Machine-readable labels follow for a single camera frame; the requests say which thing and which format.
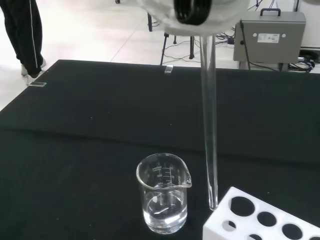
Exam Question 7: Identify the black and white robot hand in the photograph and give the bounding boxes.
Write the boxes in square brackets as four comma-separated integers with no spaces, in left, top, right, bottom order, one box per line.
[136,0,254,38]

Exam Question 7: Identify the black tripod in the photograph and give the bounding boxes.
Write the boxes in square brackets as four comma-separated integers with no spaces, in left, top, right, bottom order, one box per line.
[160,32,196,66]

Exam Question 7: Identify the white test tube rack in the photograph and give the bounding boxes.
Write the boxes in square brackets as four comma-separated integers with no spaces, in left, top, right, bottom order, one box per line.
[202,186,320,240]

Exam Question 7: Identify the clear glass beaker with water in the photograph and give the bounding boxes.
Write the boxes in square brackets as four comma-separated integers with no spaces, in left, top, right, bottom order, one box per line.
[136,152,193,235]

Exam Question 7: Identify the person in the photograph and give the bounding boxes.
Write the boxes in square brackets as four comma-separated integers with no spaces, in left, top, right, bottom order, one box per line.
[0,0,48,79]

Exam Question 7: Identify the grey control box with handle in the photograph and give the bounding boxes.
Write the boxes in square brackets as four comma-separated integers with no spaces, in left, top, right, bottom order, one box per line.
[232,8,307,71]

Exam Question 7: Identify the black table cloth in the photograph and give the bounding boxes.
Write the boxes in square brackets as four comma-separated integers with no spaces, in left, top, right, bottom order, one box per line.
[0,59,320,240]

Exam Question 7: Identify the black cable bundle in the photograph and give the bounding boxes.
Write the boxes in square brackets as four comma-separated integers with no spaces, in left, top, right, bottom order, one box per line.
[287,49,320,74]

